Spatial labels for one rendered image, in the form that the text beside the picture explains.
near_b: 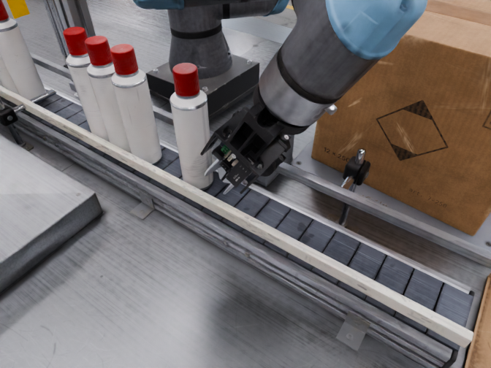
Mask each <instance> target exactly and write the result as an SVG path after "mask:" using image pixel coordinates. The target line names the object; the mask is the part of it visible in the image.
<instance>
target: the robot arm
mask: <svg viewBox="0 0 491 368"><path fill-rule="evenodd" d="M132 1H133V2H134V3H135V4H136V5H137V6H138V7H140V8H143V9H167V14H168V18H169V22H170V31H171V35H172V38H171V43H170V55H169V65H170V71H171V72H172V69H173V67H174V66H176V65H177V64H181V63H190V64H194V65H195V66H196V67H197V69H198V77H199V80H200V79H207V78H211V77H216V76H219V75H220V74H223V73H225V72H226V71H228V70H229V69H230V68H231V66H232V54H231V51H230V49H229V46H228V44H227V41H226V39H225V36H224V33H223V31H222V24H221V20H223V19H232V18H247V17H256V16H263V17H267V16H269V15H275V14H279V13H281V12H283V11H284V10H285V9H286V7H287V5H288V3H289V0H132ZM291 2H292V6H293V9H294V11H295V13H296V16H297V23H296V25H295V27H294V28H293V29H292V31H291V32H290V34H289V35H288V37H287V38H286V40H285V41H284V43H283V44H282V45H281V47H280V48H279V49H278V51H277V53H276V54H275V55H274V56H273V58H272V60H271V61H270V63H269V64H268V65H267V67H266V68H265V70H264V71H263V73H262V75H261V76H260V78H259V83H258V85H257V86H256V87H255V89H254V93H253V102H254V106H253V105H249V104H247V105H246V106H245V107H244V108H242V110H241V111H237V112H235V113H234V114H233V115H232V118H231V119H229V120H228V121H227V122H226V123H225V124H224V125H222V126H221V127H220V128H218V129H217V130H216V131H214V133H213V135H212V137H211V138H210V139H209V141H208V143H207V144H206V146H205V147H204V149H203V150H202V152H201V153H200V155H201V156H202V155H203V154H205V153H206V152H207V151H208V150H209V149H211V148H212V147H213V146H214V144H215V143H216V142H217V140H218V139H220V140H221V144H219V146H218V147H216V148H215V149H214V150H213V152H212V154H213V155H214V156H215V157H216V158H217V159H216V161H215V162H214V163H213V164H212V165H211V166H210V167H209V168H208V169H207V170H206V172H205V176H208V175H209V174H210V173H212V172H214V171H216V170H218V175H219V178H220V179H221V180H222V181H223V182H224V183H231V184H230V185H229V187H228V188H227V189H226V190H225V192H223V194H226V193H228V192H229V191H230V190H231V189H232V188H233V187H238V186H239V184H241V183H243V185H247V186H246V187H245V188H244V189H243V190H242V191H241V192H240V194H242V193H243V192H244V191H245V190H246V189H247V188H248V187H249V186H250V185H251V184H252V183H253V182H254V181H255V180H256V179H257V178H258V177H259V176H263V177H267V176H270V175H271V174H272V173H273V172H274V171H275V170H276V169H277V168H278V167H279V165H280V164H281V163H283V162H284V161H285V160H286V157H285V156H284V155H283V154H282V153H283V152H285V153H286V152H287V151H288V150H289V149H290V147H291V145H290V142H289V140H290V139H291V137H290V136H289V135H296V134H301V133H303V132H304V131H305V130H306V129H307V128H308V127H309V126H310V125H311V124H313V123H315V122H316V121H317V120H318V119H319V118H320V117H321V116H322V115H323V114H324V113H325V112H327V113H329V115H333V114H334V113H335V112H336V111H337V107H336V106H335V105H334V103H335V102H336V101H337V100H339V99H340V98H341V97H342V96H343V95H344V94H345V93H346V92H347V91H348V90H349V89H350V88H352V87H353V86H354V85H355V84H356V83H357V82H358V81H359V80H360V79H361V78H362V77H363V76H364V75H365V74H366V73H367V72H368V71H369V70H370V69H371V68H372V67H373V66H374V65H375V64H376V63H377V62H378V61H379V60H380V59H381V58H383V57H385V56H387V55H388V54H389V53H391V52H392V51H393V50H394V49H395V47H396V46H397V44H398V42H399V41H400V39H401V38H402V37H403V35H404V34H405V33H406V32H407V31H408V30H409V29H410V28H411V27H412V26H413V25H414V24H415V22H417V21H418V19H420V18H421V16H422V15H423V13H424V11H425V9H426V6H427V0H291ZM214 138H215V139H214ZM213 139H214V140H213ZM212 141H213V142H212ZM230 170H231V171H230ZM228 173H229V174H228Z"/></svg>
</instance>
